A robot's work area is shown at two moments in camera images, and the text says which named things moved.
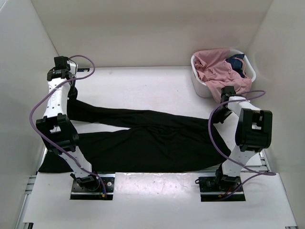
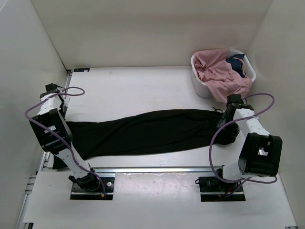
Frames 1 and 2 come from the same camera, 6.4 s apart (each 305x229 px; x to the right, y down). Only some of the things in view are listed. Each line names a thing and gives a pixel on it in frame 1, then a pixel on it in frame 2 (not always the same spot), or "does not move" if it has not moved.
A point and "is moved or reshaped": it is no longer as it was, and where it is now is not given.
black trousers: x=158 y=142 is moved or reshaped
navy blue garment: x=236 y=61 does not move
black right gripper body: x=221 y=114 to x=224 y=120
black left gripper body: x=72 y=86 to x=63 y=109
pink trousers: x=213 y=69 does not move
